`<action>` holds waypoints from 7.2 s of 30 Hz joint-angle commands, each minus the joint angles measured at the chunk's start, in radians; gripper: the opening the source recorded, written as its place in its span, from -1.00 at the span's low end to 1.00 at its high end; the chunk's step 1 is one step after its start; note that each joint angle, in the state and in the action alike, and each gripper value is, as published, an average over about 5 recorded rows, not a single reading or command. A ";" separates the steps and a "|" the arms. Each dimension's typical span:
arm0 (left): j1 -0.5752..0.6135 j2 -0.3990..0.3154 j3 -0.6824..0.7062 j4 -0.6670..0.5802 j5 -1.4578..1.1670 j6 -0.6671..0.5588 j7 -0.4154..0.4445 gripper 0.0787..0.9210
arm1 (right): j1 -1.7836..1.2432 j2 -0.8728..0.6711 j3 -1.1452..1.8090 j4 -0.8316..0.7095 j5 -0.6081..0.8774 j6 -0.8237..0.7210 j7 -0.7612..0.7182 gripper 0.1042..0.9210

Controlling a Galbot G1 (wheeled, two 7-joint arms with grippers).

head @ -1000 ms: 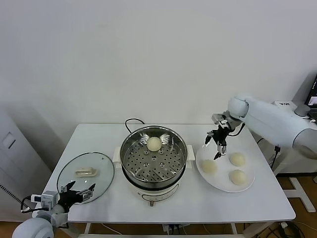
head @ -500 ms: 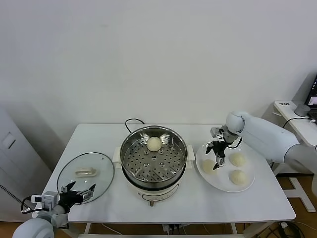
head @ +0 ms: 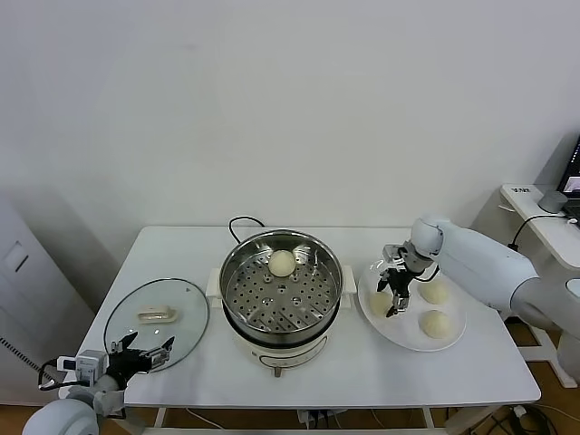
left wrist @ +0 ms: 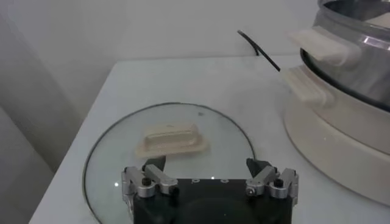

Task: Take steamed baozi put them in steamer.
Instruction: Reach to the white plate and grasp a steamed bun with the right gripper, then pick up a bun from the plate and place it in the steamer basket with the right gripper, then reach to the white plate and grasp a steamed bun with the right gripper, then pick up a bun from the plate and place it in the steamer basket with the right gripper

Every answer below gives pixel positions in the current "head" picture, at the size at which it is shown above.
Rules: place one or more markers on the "white power strip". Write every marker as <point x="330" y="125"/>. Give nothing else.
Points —
<point x="312" y="417"/>

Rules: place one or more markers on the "white round plate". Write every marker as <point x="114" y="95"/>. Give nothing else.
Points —
<point x="408" y="335"/>

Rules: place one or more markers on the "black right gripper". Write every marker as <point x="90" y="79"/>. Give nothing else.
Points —
<point x="401" y="278"/>

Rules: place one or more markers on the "cream electric cooker base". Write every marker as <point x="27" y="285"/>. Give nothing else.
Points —
<point x="290" y="358"/>

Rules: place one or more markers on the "white cabinet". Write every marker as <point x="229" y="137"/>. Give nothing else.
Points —
<point x="27" y="294"/>

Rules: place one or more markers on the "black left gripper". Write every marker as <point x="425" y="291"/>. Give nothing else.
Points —
<point x="129" y="362"/>

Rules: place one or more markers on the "open laptop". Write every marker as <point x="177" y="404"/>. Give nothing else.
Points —
<point x="573" y="181"/>

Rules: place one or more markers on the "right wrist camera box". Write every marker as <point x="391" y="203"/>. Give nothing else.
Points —
<point x="393" y="254"/>

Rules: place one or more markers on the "grey computer mouse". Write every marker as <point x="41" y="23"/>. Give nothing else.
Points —
<point x="552" y="201"/>

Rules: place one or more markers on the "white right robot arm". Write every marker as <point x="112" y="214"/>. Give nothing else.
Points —
<point x="480" y="267"/>

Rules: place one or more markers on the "steamed baozi bun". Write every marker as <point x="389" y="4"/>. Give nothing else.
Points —
<point x="436" y="324"/>
<point x="377" y="306"/>
<point x="281" y="263"/>
<point x="435" y="292"/>

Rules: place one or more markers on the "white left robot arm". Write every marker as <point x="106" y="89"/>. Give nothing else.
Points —
<point x="63" y="417"/>

